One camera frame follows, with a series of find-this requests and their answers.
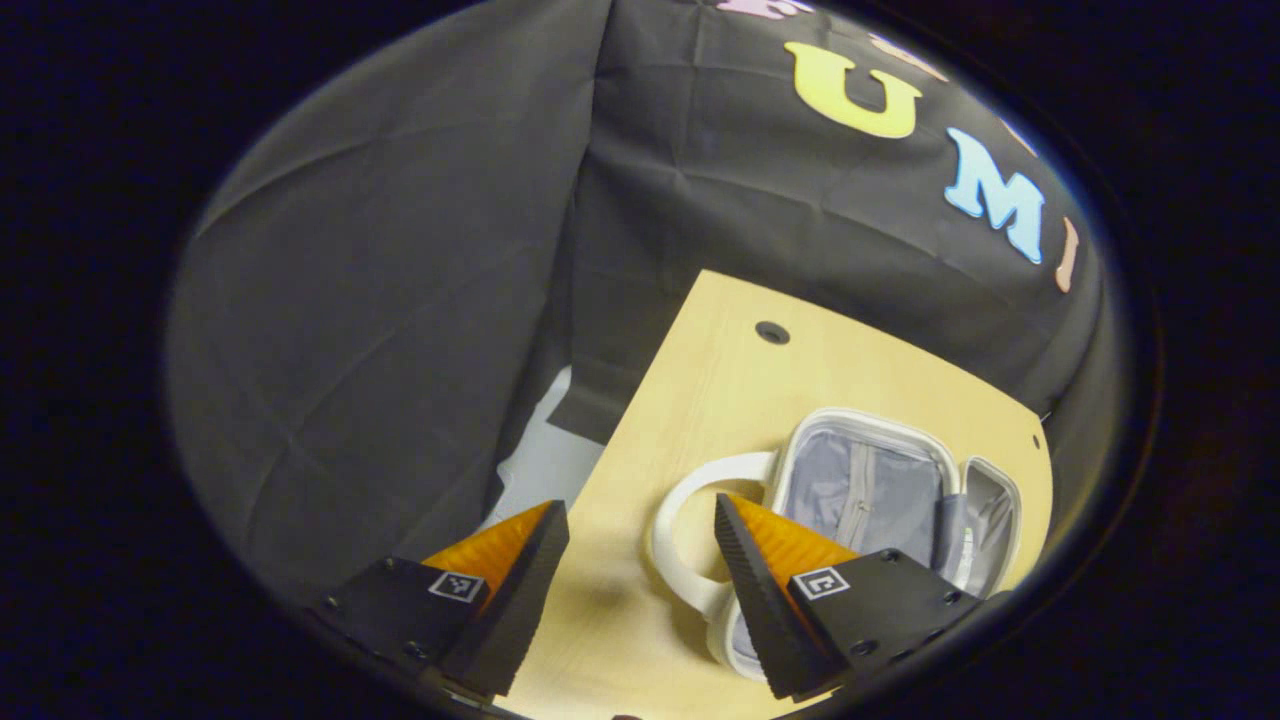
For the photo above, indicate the black backdrop cloth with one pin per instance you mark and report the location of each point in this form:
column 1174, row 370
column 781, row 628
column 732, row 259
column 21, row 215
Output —
column 400, row 300

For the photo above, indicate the white suitcase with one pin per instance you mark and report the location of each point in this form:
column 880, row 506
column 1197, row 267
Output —
column 860, row 490

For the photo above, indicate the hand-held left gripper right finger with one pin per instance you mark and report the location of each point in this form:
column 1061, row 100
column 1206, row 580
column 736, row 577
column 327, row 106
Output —
column 760, row 610

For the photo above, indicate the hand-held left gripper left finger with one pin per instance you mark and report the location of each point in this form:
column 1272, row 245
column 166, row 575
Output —
column 515, row 610

